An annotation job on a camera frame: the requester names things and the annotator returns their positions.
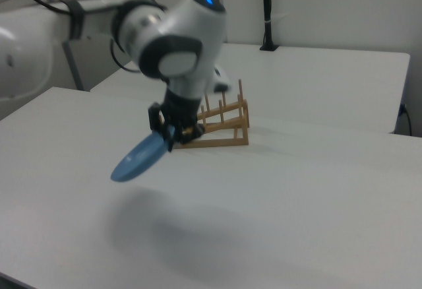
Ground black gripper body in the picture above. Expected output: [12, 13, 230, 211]
[157, 88, 207, 146]

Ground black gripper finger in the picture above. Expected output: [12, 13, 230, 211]
[164, 123, 178, 153]
[146, 102, 166, 136]

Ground blue plate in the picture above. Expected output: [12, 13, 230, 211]
[109, 129, 169, 183]

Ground wooden plate rack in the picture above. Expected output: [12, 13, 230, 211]
[172, 78, 251, 149]

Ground black strap on arm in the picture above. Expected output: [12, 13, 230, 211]
[62, 0, 87, 41]

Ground white cable tie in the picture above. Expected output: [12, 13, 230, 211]
[264, 12, 290, 26]

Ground black camera pole with base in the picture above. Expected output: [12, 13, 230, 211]
[259, 0, 281, 52]

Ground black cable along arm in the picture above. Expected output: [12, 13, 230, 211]
[0, 0, 141, 75]

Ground black cable at table side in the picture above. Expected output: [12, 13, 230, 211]
[399, 103, 413, 136]

